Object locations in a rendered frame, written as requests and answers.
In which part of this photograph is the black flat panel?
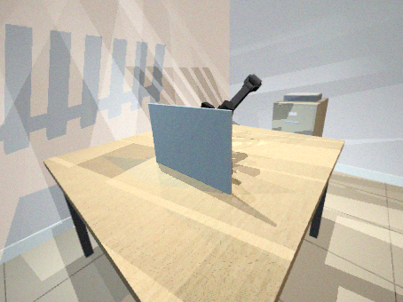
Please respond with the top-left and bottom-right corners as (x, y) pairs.
(148, 103), (233, 195)

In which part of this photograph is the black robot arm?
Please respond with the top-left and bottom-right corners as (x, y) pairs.
(217, 74), (262, 111)

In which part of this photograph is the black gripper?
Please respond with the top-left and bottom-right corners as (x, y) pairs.
(201, 102), (215, 108)

